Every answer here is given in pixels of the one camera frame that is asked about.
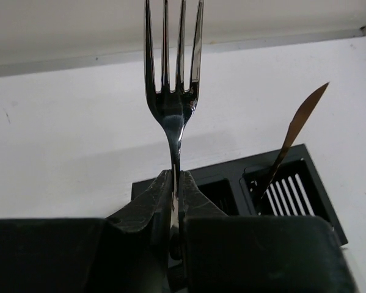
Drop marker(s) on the silver fork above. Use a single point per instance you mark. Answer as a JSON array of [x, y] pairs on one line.
[[172, 109]]

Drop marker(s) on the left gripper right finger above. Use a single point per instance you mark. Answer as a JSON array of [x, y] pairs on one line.
[[223, 253]]

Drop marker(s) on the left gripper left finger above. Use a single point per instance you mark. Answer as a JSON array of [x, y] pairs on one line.
[[125, 252]]

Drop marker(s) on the black utensil container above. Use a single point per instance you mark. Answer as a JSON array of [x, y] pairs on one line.
[[296, 190]]

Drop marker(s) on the rose gold knife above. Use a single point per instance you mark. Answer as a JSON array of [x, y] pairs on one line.
[[297, 123]]

